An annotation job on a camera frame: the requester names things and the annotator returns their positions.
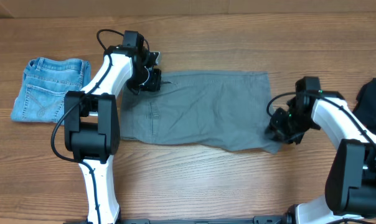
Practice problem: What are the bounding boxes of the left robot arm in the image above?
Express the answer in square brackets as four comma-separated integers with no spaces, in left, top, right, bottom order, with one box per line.
[56,30,161,223]

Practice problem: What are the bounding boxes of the folded blue denim jeans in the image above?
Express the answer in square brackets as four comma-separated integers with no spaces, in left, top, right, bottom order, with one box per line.
[11,57,91,123]

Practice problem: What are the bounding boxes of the grey shorts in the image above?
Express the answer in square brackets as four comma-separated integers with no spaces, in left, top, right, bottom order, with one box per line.
[120,70,282,154]

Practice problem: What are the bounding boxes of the black garment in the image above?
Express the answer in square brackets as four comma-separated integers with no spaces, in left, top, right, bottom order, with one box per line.
[353,78,376,134]

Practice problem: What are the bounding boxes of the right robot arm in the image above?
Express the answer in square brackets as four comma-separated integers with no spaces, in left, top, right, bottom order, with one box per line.
[265,77,376,223]

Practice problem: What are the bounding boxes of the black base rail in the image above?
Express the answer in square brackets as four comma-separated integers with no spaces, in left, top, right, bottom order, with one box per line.
[116,214,296,224]

